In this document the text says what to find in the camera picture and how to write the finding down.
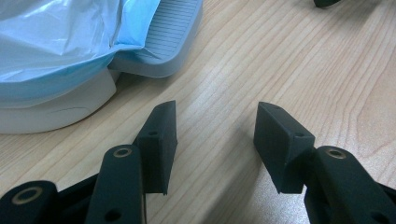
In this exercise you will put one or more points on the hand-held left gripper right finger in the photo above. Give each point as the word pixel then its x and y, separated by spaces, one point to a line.
pixel 280 140

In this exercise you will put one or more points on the light blue trash bag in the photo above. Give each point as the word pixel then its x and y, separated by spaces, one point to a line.
pixel 59 40

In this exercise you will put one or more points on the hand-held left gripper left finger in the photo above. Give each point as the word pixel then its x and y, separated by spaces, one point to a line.
pixel 157 149

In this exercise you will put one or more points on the white pedal trash bin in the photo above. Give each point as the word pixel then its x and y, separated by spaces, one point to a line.
pixel 93 93

